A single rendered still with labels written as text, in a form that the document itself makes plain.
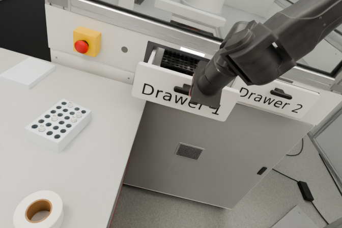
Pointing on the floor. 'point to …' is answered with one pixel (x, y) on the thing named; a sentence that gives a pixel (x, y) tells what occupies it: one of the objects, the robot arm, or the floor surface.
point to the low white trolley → (17, 101)
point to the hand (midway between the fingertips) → (197, 96)
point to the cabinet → (199, 145)
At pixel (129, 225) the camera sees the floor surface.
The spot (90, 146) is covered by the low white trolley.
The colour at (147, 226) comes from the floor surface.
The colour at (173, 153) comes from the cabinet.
